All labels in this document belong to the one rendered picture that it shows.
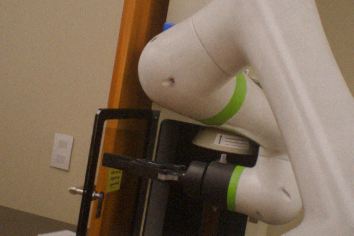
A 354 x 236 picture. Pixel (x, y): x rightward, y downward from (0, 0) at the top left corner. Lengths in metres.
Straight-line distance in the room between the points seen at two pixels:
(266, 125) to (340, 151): 0.48
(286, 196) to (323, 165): 0.60
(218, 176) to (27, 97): 1.17
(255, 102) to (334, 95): 0.35
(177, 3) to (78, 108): 0.71
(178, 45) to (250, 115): 0.23
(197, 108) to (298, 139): 0.27
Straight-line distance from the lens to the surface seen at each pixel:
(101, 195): 1.51
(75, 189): 1.53
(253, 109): 1.17
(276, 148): 1.34
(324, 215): 0.74
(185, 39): 0.99
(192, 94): 1.01
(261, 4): 0.94
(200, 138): 1.75
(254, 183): 1.37
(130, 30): 1.69
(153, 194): 1.79
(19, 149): 2.45
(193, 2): 1.74
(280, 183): 1.36
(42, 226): 2.26
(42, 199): 2.41
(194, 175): 1.41
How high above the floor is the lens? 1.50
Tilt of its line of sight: 3 degrees down
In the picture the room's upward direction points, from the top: 9 degrees clockwise
